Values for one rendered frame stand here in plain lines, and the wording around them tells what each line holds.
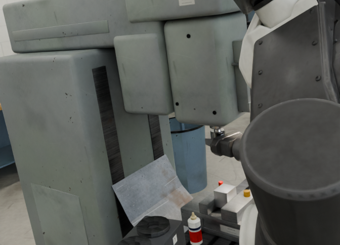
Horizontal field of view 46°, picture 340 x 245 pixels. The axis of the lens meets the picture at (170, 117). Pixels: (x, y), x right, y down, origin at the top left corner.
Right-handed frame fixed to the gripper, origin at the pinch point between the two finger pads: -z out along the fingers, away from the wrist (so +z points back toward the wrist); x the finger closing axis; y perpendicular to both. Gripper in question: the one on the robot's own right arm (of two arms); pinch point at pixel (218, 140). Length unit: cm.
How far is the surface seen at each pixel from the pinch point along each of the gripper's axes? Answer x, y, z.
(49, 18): 28, -45, -53
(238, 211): 2.9, 20.9, 9.4
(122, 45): 18.7, -33.8, -18.9
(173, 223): 28.4, 13.0, 11.5
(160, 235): 34.2, 12.8, 13.8
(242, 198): -3.6, 20.5, 4.5
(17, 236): 31, 120, -233
